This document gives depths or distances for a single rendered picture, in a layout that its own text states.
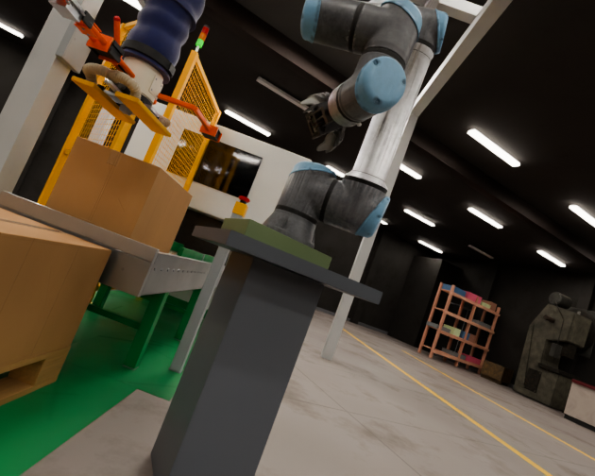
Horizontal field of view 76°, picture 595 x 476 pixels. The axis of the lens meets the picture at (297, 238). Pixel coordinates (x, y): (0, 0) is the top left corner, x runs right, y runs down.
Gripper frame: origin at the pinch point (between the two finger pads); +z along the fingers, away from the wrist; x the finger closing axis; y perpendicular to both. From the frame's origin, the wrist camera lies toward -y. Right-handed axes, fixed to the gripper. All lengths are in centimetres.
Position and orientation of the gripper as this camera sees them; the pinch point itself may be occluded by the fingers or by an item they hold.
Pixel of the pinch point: (319, 125)
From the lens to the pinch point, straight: 108.7
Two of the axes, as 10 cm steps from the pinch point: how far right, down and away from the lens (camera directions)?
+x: 3.5, 9.2, 1.7
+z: -3.3, -0.5, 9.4
